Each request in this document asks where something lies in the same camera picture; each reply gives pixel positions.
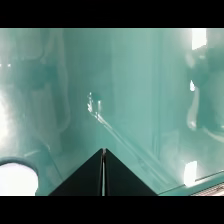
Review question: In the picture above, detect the silver frame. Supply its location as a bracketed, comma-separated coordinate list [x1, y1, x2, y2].
[194, 185, 224, 197]

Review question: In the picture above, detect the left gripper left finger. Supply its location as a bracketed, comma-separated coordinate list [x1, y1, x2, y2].
[48, 148, 104, 197]

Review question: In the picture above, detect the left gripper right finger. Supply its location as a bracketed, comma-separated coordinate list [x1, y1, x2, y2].
[103, 148, 158, 197]

